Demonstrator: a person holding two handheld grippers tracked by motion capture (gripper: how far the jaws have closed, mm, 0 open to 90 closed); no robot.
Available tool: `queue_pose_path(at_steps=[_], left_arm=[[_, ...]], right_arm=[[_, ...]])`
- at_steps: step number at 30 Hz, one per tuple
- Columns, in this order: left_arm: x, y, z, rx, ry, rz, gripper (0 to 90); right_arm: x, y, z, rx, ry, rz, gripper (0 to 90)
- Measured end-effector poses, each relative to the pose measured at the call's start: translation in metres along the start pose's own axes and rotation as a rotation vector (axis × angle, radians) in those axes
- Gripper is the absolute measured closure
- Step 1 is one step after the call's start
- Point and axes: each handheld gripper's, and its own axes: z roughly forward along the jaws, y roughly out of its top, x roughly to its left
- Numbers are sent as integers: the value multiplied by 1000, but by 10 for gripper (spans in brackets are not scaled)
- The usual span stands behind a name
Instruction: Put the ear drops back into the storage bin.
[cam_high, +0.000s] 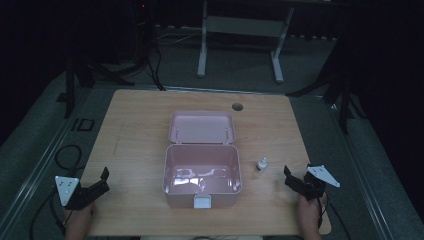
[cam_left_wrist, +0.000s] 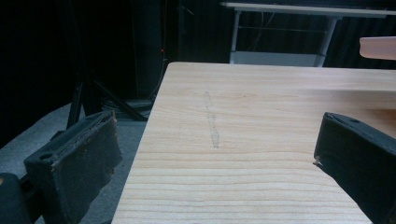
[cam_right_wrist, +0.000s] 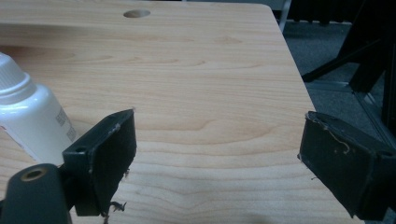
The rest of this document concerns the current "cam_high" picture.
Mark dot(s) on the pink plastic storage box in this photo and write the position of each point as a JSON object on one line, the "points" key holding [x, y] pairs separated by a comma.
{"points": [[202, 160]]}

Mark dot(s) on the white metal table frame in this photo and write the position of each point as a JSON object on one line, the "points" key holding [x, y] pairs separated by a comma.
{"points": [[243, 26]]}

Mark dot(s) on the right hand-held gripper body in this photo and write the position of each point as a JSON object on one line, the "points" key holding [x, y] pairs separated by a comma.
{"points": [[316, 181]]}

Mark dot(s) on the black metal stand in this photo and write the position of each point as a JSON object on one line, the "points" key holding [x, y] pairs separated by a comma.
{"points": [[340, 86], [75, 76]]}

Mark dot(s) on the black rectangular floor bracket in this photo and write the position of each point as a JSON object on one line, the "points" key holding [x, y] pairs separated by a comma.
{"points": [[83, 125]]}

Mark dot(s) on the person's right hand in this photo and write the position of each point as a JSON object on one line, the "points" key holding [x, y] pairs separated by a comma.
{"points": [[309, 211]]}

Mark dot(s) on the person's left hand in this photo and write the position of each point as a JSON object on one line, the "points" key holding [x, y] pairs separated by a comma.
{"points": [[80, 218]]}

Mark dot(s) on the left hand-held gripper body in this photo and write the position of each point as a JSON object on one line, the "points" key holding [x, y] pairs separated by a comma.
{"points": [[71, 193]]}

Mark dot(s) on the black stand with red light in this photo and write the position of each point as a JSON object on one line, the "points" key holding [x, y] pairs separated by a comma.
{"points": [[143, 30]]}

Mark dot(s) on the small white dropper bottle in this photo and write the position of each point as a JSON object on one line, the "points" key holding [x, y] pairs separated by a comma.
{"points": [[261, 165]]}

